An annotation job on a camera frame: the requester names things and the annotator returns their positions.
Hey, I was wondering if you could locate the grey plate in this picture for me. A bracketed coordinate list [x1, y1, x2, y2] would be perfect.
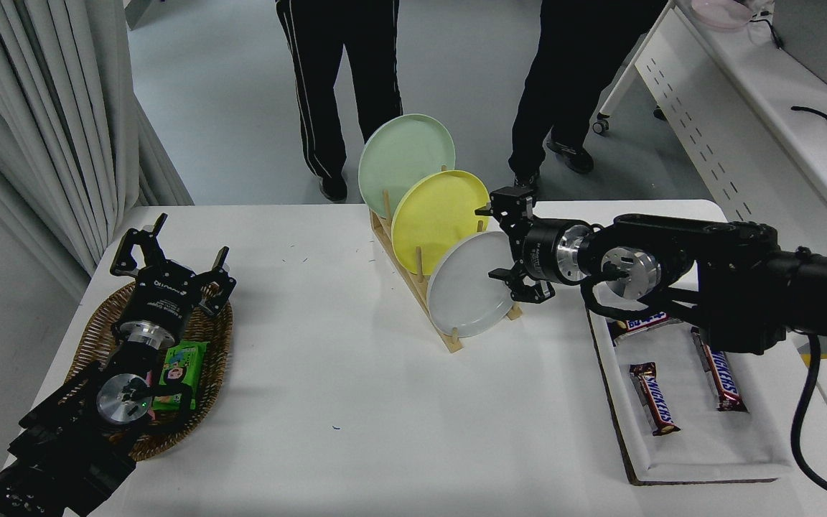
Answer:
[427, 230, 522, 338]

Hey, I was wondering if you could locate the grey laptop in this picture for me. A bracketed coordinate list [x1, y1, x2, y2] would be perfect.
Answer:
[772, 0, 827, 98]

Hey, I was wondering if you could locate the pale green plate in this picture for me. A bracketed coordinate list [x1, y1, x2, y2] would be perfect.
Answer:
[358, 113, 457, 218]

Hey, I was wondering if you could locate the pink snack packet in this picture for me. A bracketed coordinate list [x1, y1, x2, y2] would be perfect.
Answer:
[144, 369, 176, 404]

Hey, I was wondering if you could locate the brown wicker basket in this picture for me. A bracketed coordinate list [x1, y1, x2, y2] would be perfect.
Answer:
[67, 280, 234, 462]

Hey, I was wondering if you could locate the wooden plate rack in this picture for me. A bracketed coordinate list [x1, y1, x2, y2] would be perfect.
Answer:
[370, 188, 524, 353]

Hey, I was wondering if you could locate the white desk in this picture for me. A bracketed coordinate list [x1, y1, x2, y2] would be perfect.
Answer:
[593, 0, 827, 259]

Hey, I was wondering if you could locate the brown snack bar white label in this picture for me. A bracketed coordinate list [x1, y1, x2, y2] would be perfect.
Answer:
[609, 312, 687, 347]

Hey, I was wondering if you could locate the black cable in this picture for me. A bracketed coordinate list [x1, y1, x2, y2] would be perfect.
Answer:
[791, 106, 827, 134]

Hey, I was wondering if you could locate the brown Snickers bar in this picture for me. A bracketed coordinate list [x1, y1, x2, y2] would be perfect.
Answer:
[629, 362, 681, 437]
[691, 327, 749, 413]

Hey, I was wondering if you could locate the pink plate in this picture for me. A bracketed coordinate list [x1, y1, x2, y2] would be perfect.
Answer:
[691, 0, 755, 29]

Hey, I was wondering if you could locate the pale grey curtain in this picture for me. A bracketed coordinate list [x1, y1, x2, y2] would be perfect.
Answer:
[0, 0, 195, 277]

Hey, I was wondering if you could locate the green snack packet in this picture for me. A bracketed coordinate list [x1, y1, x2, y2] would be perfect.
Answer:
[151, 340, 210, 411]

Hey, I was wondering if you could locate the person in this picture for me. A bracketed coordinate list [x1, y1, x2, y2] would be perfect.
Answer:
[275, 0, 403, 202]
[508, 0, 669, 189]

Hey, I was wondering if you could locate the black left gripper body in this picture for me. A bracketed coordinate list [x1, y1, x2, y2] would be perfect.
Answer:
[116, 263, 203, 344]

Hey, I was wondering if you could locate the yellow plate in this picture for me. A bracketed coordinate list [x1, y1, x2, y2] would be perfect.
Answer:
[391, 170, 492, 276]

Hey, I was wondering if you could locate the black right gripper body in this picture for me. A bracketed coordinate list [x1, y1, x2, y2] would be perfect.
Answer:
[510, 218, 565, 284]

